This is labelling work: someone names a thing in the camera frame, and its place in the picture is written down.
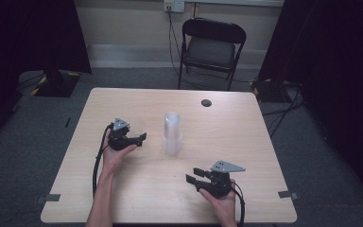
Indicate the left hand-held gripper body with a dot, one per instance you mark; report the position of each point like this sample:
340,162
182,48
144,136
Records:
119,142

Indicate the person's left hand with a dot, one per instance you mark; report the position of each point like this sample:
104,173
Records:
113,159

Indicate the person's right hand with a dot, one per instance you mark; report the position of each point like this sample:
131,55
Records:
225,206

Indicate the black folding chair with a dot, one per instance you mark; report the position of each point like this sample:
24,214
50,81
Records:
209,52

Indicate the stack of clear plastic cups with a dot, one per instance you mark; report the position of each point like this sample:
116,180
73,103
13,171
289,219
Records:
172,135

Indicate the black stand base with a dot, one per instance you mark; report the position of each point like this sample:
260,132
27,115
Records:
266,91
58,85

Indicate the grey tape strip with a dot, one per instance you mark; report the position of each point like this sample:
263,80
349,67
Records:
52,198
286,194

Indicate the dark curtain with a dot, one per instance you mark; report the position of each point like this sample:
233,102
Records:
28,41
337,63

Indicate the white wall socket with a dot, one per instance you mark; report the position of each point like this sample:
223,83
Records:
174,5

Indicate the black round table grommet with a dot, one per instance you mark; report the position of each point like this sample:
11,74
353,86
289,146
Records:
206,103

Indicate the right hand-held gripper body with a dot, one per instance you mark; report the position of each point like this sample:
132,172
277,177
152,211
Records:
220,186

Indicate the black marker pen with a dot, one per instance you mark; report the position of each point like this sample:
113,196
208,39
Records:
67,122

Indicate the single clear plastic cup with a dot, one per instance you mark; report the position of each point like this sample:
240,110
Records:
138,126

